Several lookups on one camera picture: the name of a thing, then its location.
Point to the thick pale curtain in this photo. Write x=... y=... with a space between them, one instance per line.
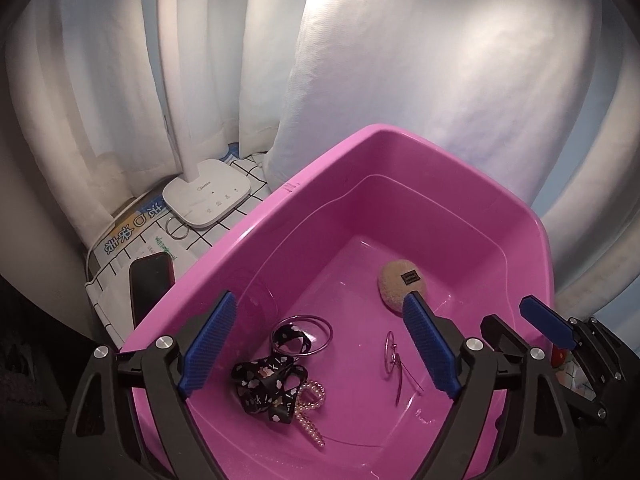
x=425 y=60

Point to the beige plush face brooch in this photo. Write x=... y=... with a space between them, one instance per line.
x=392 y=285

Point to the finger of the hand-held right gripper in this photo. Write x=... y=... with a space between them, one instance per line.
x=545 y=317
x=502 y=335

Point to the pink plastic bin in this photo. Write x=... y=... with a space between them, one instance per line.
x=350 y=200

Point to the pearl hair clip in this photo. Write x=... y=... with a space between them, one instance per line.
x=315 y=432

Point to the black smartphone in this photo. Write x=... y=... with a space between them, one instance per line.
x=150 y=285

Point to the booklet with blue characters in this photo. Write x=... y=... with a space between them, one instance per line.
x=125 y=235

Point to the white desk lamp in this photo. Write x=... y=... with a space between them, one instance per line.
x=210 y=195

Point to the large silver bangle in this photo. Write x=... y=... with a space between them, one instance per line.
x=327 y=332

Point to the red knitted strawberry charm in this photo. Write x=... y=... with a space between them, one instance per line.
x=558 y=357

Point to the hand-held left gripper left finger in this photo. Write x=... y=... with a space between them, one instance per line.
x=207 y=345

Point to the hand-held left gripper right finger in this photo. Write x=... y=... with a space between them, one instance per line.
x=430 y=345

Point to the black grid white tablecloth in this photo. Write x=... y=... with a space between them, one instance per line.
x=247 y=167

